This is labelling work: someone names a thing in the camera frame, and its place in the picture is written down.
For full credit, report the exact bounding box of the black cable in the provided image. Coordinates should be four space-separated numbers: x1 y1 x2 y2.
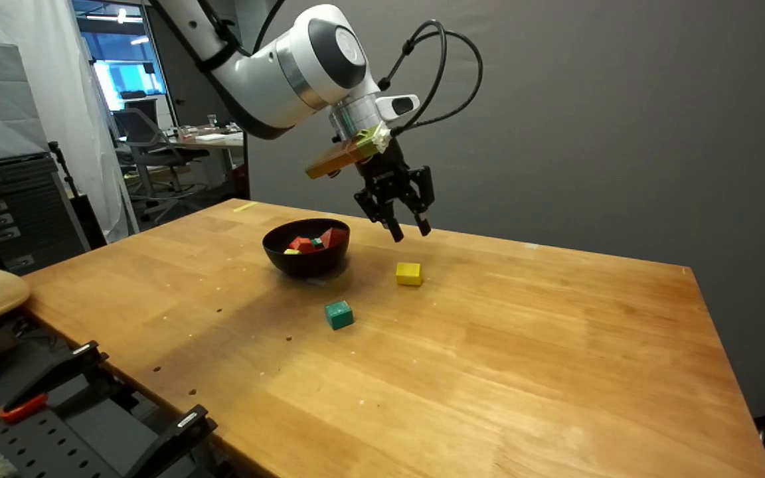
377 19 485 134

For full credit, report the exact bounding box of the bright blue window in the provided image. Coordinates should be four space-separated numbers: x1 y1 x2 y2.
80 8 173 113

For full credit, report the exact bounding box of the cluttered white desk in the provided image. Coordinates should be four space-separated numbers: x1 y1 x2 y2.
166 122 247 154

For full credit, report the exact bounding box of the black leaning stand pole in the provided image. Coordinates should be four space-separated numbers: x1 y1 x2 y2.
45 137 109 253

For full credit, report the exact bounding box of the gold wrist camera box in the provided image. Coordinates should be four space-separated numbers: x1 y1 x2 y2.
302 122 396 181

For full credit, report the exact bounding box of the black equipment case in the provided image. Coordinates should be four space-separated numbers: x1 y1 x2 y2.
0 152 93 276

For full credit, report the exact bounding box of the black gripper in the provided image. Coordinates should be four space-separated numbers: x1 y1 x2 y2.
351 140 436 245

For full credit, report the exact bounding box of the gray backdrop panel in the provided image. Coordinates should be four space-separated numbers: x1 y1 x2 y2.
245 0 765 418

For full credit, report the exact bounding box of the black perforated board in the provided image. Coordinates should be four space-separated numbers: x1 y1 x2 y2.
0 320 225 478

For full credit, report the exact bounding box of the orange wooden block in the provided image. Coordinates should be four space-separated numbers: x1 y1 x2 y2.
286 234 320 256

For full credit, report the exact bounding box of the white fabric curtain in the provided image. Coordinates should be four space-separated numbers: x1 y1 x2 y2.
0 0 141 242

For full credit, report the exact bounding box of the black bowl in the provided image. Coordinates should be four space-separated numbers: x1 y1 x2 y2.
259 217 353 280

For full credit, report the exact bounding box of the teal wooden block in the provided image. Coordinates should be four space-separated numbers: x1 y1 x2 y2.
320 296 355 332

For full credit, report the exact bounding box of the yellow wooden block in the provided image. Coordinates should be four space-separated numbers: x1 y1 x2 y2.
392 256 428 290

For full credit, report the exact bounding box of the dark office chair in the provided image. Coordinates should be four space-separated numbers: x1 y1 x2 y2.
112 102 213 222

